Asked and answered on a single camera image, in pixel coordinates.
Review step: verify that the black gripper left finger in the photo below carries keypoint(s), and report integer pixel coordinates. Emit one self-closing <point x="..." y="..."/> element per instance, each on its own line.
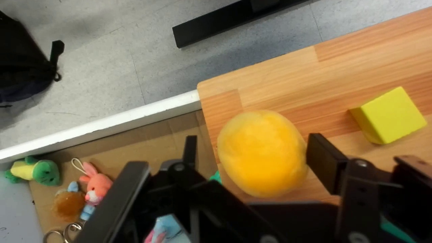
<point x="115" y="220"/>

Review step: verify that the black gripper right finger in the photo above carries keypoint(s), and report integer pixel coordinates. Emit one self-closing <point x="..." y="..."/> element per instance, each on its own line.
<point x="326" y="161"/>

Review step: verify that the yellow round plushie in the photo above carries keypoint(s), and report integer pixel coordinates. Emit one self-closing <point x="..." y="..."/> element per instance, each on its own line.
<point x="263" y="152"/>

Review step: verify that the yellow foam block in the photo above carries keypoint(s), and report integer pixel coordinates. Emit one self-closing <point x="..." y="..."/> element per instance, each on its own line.
<point x="389" y="116"/>

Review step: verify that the green and yellow plush toy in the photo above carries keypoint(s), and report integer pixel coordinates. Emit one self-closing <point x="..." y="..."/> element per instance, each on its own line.
<point x="43" y="171"/>

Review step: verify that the black backpack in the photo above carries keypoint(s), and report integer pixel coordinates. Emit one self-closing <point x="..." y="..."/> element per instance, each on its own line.
<point x="24" y="70"/>

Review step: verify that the amber keychain charm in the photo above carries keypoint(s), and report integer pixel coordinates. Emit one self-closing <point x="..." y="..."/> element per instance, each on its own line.
<point x="68" y="205"/>

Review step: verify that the pink bunny keychain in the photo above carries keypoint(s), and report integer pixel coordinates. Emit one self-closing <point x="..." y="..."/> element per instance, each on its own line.
<point x="96" y="182"/>

